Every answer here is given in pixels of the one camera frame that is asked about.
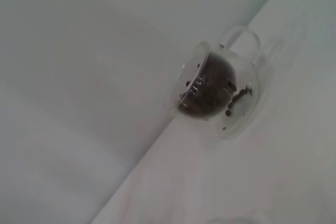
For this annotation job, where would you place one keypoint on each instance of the coffee bean pile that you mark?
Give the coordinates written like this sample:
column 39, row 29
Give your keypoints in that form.
column 212, row 87

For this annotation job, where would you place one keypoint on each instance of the clear glass saucer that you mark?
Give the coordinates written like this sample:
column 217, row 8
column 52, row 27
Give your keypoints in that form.
column 236, row 221

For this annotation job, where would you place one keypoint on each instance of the double-wall glass cup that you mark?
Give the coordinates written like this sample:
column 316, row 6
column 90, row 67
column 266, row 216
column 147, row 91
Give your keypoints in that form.
column 244, row 119

